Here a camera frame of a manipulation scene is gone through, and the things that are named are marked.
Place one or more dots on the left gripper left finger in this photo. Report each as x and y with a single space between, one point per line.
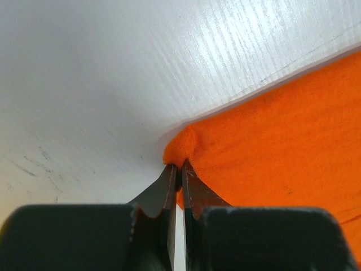
152 242

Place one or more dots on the orange t shirt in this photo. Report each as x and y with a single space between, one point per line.
296 145

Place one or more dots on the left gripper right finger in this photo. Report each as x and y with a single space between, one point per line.
197 196

